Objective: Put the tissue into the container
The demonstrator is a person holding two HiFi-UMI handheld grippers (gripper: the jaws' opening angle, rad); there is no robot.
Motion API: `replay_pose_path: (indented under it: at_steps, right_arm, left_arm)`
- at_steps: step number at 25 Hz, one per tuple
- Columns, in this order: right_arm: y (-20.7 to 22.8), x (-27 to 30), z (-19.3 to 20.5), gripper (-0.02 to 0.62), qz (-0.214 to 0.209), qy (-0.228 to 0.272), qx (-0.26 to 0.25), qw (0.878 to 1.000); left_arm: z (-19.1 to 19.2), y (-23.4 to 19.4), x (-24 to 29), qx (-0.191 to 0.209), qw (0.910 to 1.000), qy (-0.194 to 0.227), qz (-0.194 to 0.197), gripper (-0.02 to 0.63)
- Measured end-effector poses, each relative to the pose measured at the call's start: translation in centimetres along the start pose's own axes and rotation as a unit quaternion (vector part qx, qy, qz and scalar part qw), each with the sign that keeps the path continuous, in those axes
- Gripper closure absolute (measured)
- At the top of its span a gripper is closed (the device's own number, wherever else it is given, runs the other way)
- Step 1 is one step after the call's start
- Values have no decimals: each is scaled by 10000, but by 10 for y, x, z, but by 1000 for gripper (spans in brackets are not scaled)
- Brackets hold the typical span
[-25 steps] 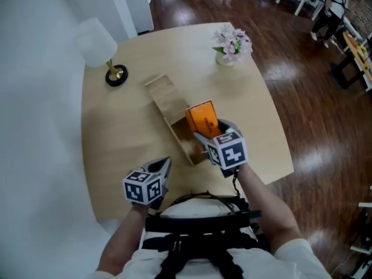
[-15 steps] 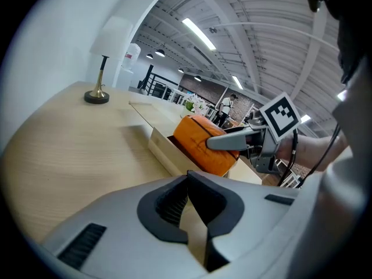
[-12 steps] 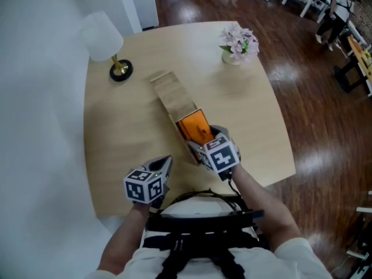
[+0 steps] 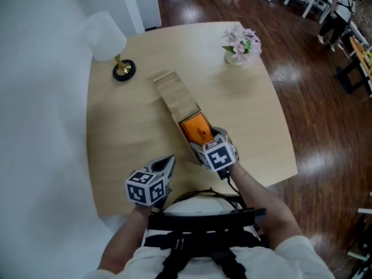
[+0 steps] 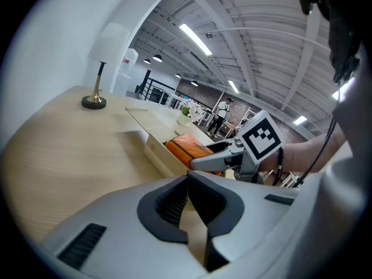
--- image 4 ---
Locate person's white shirt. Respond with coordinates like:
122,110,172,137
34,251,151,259
82,196,337,279

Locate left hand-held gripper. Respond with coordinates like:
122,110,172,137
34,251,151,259
125,155,177,208

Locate black chest harness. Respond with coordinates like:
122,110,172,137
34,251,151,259
143,208,267,279

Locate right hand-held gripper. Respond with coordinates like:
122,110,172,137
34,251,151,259
188,126,240,181

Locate black frame wooden table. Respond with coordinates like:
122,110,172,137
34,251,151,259
336,35,372,98

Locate long wooden container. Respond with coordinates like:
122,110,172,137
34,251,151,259
153,71,216,167

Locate white shade table lamp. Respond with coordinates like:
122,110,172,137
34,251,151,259
83,10,137,83

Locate pink flowers in white pot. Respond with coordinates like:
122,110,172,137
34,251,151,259
221,24,263,67

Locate person's right forearm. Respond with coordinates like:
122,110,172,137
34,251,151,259
228,162,303,250

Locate white cabinet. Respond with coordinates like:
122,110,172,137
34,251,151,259
117,0,162,35

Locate black cable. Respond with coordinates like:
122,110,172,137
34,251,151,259
170,169,244,205

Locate person's left forearm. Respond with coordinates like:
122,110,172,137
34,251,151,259
98,204,152,273

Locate orange tissue pack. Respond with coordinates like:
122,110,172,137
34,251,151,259
180,112,215,145

